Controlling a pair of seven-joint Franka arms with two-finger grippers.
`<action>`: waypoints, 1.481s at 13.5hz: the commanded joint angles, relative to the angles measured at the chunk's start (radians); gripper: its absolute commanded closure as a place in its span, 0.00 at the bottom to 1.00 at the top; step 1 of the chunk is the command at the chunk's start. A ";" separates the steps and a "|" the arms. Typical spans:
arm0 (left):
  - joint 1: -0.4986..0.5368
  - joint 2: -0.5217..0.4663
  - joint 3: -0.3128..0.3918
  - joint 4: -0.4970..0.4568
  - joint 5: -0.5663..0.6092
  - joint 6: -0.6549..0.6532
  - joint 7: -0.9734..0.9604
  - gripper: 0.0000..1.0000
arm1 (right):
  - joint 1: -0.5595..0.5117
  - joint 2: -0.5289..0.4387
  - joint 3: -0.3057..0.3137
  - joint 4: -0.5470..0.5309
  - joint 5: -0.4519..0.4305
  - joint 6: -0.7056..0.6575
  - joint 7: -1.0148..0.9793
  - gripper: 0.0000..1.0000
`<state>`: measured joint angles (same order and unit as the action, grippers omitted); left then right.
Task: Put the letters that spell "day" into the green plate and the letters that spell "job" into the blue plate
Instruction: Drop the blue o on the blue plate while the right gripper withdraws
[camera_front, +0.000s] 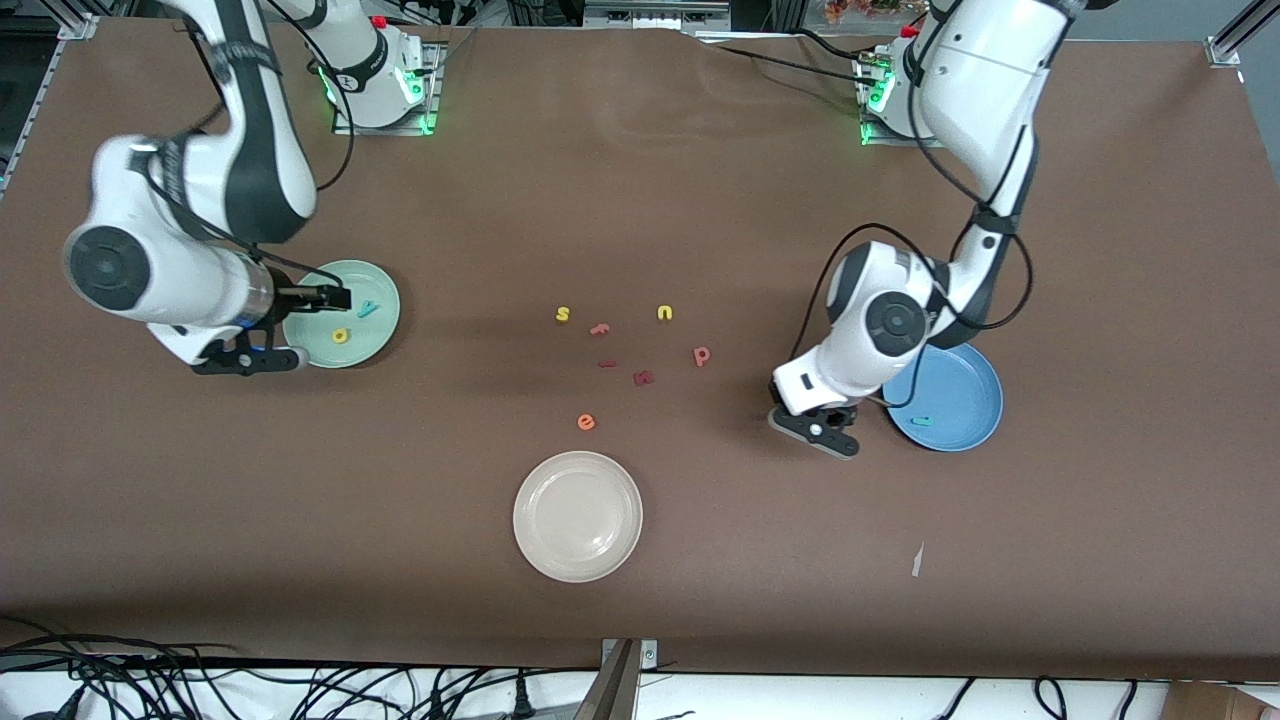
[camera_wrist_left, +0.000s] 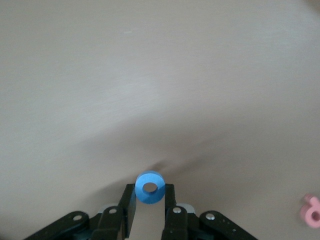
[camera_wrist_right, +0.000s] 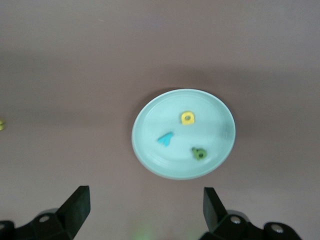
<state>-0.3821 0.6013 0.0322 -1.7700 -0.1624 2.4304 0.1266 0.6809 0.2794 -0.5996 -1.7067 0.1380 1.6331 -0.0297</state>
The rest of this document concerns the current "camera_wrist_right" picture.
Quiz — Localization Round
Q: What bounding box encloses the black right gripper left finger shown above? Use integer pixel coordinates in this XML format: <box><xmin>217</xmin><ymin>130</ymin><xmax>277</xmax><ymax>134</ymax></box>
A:
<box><xmin>0</xmin><ymin>185</ymin><xmax>91</xmax><ymax>240</ymax></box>

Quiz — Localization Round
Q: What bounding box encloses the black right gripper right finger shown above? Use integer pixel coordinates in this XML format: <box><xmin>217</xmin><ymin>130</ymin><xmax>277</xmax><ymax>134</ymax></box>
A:
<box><xmin>203</xmin><ymin>186</ymin><xmax>303</xmax><ymax>240</ymax></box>

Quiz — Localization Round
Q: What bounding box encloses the green foam letter q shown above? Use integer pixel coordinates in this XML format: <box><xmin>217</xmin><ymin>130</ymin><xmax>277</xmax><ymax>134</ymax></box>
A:
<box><xmin>191</xmin><ymin>147</ymin><xmax>208</xmax><ymax>161</ymax></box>

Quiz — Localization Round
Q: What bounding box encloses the teal foam letter y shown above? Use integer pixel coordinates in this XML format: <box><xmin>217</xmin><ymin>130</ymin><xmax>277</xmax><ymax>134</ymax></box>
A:
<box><xmin>157</xmin><ymin>131</ymin><xmax>174</xmax><ymax>147</ymax></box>

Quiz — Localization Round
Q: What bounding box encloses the yellow letter o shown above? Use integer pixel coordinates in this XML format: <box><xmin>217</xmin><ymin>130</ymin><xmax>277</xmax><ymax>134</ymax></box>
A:
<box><xmin>180</xmin><ymin>111</ymin><xmax>195</xmax><ymax>126</ymax></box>

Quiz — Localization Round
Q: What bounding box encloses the green plate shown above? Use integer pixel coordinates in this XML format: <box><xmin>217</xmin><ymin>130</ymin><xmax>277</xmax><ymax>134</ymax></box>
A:
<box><xmin>131</xmin><ymin>88</ymin><xmax>237</xmax><ymax>180</ymax></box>

